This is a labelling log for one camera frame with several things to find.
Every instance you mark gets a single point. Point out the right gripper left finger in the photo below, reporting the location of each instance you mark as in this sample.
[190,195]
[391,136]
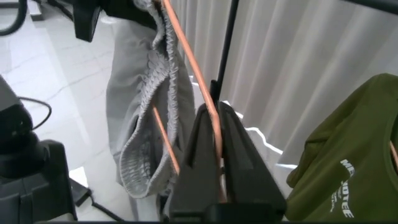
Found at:
[196,180]

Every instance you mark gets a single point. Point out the pink clothes hanger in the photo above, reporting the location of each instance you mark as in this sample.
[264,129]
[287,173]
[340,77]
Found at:
[198,77]
[394,154]

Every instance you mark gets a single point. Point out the green printed shirt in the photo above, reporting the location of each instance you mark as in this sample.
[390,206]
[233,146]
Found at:
[357,130]

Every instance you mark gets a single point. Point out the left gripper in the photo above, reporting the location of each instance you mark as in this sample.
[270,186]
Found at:
[87,18]

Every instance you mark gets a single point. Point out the pale grey shorts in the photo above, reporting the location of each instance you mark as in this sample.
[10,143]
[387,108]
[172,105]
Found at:
[130,77]

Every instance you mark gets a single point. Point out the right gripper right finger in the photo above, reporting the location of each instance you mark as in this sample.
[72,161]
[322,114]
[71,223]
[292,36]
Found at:
[248,186]

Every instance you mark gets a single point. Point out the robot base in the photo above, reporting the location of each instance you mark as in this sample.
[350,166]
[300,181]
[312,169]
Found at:
[31,186]

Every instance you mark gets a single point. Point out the black clothes rack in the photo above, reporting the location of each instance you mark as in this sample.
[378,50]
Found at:
[228,37]

